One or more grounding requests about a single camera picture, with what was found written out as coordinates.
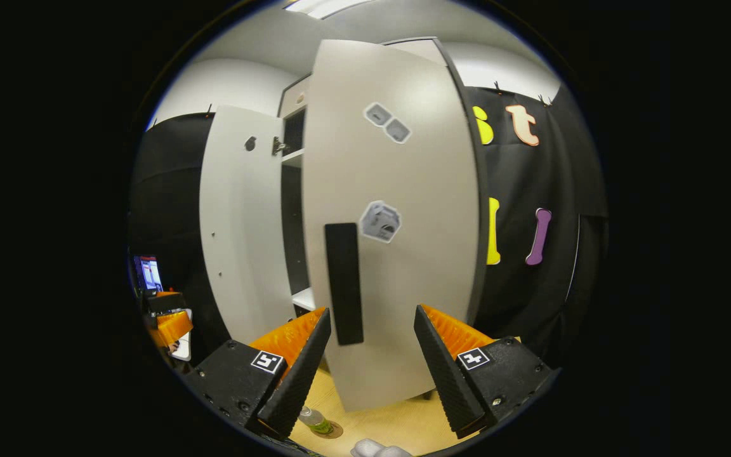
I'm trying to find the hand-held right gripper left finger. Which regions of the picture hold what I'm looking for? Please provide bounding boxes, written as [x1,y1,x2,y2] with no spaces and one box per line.
[181,307,332,439]

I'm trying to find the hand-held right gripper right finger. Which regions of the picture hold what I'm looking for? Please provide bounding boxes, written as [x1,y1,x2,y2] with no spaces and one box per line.
[414,303,563,439]

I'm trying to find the green label plastic bottle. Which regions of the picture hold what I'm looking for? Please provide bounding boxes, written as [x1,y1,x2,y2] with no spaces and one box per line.
[298,406,334,435]

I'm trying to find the grey cabinet door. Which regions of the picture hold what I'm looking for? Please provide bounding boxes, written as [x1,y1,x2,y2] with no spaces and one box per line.
[302,39,490,413]
[199,105,296,347]

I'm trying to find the grey cabinet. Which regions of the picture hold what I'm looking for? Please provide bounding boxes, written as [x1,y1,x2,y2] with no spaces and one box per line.
[277,37,490,331]

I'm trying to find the grey cabinet drawer front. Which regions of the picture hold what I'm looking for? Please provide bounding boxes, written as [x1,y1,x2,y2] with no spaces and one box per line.
[279,37,449,118]

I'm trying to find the computer monitor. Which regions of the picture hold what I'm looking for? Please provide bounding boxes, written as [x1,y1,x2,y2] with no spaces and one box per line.
[135,255,164,294]

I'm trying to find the black backdrop cloth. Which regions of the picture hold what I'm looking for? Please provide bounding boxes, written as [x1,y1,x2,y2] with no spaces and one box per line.
[128,86,609,369]

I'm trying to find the large ceiling light panel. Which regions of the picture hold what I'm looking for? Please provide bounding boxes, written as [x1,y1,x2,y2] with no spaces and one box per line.
[286,0,353,18]

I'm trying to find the black door handle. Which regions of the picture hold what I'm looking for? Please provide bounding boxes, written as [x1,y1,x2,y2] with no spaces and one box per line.
[324,222,365,347]

